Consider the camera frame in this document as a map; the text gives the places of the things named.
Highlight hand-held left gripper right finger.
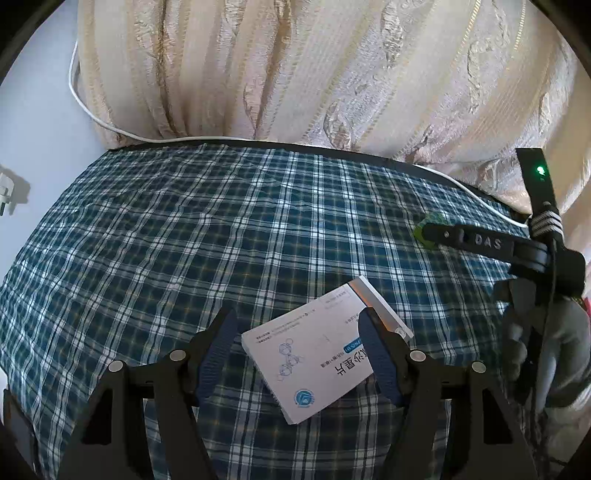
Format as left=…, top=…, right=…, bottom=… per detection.
left=358, top=308, right=539, bottom=480

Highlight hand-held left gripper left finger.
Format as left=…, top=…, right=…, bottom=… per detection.
left=60, top=307, right=238, bottom=480

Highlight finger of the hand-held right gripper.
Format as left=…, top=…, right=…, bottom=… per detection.
left=422, top=222, right=532, bottom=264

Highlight green clip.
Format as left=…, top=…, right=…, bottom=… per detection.
left=412, top=215, right=446, bottom=250

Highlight white medicine box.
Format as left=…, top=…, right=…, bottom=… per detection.
left=241, top=275, right=413, bottom=425

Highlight person's right forearm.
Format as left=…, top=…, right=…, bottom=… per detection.
left=531, top=406, right=587, bottom=467

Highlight person's right hand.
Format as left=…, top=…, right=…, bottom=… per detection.
left=492, top=277, right=591, bottom=411

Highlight blue plaid cloth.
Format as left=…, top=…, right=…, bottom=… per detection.
left=0, top=141, right=555, bottom=480

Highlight cream patterned curtain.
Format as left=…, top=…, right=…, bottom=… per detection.
left=75, top=0, right=591, bottom=215

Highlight white power plug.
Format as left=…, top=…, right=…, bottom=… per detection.
left=0, top=164, right=19, bottom=217

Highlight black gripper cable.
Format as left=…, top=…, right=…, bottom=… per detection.
left=531, top=231, right=561, bottom=462

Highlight white power strip cable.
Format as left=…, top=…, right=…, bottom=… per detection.
left=68, top=39, right=532, bottom=227

